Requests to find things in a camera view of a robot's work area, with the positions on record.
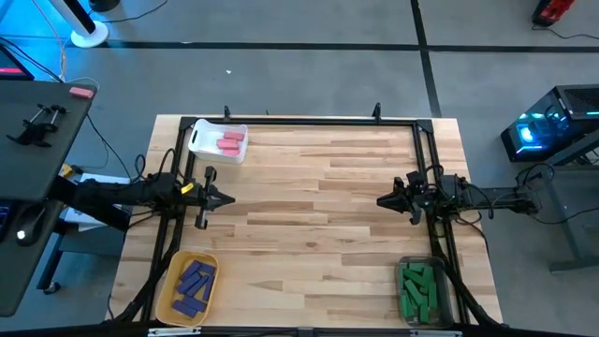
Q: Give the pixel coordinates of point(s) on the black backlit keyboard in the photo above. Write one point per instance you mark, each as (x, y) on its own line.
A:
(3, 220)

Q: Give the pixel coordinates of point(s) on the pink rectangular block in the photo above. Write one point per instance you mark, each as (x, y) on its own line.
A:
(81, 92)
(234, 136)
(230, 152)
(228, 144)

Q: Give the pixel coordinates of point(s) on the black desk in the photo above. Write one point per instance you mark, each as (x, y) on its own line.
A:
(33, 154)

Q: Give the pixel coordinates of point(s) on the small grey metal bracket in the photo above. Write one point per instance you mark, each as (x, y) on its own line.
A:
(305, 332)

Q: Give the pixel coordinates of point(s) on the black monitor with pink stripe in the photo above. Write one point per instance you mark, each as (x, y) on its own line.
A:
(11, 63)

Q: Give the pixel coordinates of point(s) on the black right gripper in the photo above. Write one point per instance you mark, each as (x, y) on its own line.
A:
(423, 196)

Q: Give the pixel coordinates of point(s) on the white paper manual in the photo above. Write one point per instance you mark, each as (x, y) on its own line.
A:
(107, 178)

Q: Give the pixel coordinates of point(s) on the black metal clamp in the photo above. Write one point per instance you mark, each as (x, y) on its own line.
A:
(37, 128)

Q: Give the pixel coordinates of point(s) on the yellow plastic tray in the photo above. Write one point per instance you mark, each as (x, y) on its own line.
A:
(174, 269)

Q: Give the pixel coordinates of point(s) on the black computer mouse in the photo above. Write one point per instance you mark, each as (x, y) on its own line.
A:
(29, 227)

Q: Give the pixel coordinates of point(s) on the red and black device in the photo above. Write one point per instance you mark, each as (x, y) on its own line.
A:
(552, 9)

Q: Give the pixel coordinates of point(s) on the clear plastic container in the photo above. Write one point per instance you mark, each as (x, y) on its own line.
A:
(444, 318)

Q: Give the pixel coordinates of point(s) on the black frame hook clamp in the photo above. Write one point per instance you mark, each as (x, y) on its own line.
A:
(227, 113)
(376, 111)

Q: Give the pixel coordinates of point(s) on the small yellow item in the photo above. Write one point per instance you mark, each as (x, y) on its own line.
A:
(65, 171)

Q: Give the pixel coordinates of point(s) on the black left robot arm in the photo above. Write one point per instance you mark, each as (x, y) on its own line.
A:
(117, 194)

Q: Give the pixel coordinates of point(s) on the grey metal stand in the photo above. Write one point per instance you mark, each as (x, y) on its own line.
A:
(578, 224)

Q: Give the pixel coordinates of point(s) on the black round base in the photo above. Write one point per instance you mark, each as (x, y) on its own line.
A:
(104, 4)

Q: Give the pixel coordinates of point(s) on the white stand with black pole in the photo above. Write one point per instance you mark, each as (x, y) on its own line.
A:
(89, 35)

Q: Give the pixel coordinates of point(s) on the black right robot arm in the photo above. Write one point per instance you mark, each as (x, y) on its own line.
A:
(496, 196)

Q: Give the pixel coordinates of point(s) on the black computer case with lights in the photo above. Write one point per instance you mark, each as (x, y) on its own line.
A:
(571, 105)

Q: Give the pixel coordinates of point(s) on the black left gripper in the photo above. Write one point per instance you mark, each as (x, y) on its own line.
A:
(205, 199)

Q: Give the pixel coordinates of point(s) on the black aluminium table frame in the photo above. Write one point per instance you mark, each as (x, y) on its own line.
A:
(327, 121)

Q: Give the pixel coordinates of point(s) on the white plastic bin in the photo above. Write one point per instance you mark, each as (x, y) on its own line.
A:
(206, 140)

